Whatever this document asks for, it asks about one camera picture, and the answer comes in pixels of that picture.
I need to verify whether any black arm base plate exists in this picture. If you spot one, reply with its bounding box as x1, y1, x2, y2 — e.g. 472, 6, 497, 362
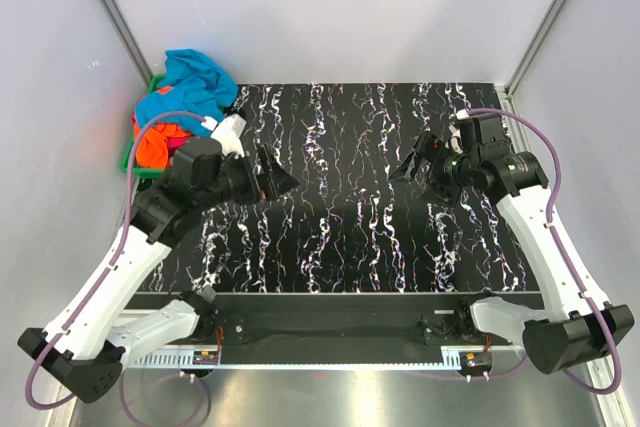
170, 292, 490, 346

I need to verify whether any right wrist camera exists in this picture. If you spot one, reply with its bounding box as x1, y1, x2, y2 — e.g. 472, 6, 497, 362
455, 114, 506, 153

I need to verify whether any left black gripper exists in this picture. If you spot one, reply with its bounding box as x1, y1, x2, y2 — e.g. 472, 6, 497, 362
198, 143, 300, 210

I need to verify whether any blue t shirt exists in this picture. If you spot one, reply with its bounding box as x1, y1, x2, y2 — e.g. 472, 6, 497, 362
135, 49, 239, 128

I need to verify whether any pink t shirt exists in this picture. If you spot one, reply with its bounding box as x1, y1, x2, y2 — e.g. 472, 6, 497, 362
150, 123, 192, 150

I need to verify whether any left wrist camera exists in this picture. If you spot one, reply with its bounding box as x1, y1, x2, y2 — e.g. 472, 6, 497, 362
211, 114, 246, 158

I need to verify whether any purple cable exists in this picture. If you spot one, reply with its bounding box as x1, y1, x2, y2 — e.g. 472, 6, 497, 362
462, 107, 624, 394
24, 110, 217, 411

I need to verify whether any white slotted cable duct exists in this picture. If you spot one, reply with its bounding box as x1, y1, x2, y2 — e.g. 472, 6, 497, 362
122, 349, 464, 368

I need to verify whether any orange t shirt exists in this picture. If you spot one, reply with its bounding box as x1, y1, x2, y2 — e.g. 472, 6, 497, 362
135, 127, 179, 170

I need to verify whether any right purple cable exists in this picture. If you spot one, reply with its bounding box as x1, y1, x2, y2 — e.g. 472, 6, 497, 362
462, 107, 624, 394

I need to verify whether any green plastic bin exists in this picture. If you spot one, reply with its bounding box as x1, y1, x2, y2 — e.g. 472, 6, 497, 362
119, 74, 174, 179

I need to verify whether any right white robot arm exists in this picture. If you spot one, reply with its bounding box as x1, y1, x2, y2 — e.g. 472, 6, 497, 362
389, 132, 635, 374

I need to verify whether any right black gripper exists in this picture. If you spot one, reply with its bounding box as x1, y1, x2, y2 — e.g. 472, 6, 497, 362
388, 130, 479, 209

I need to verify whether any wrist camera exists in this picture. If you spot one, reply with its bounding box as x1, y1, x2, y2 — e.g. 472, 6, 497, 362
455, 114, 506, 153
211, 114, 246, 158

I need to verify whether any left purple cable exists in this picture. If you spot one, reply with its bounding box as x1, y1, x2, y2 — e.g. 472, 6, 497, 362
24, 110, 217, 411

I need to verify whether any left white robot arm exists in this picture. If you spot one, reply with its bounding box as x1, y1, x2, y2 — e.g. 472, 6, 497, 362
17, 137, 299, 404

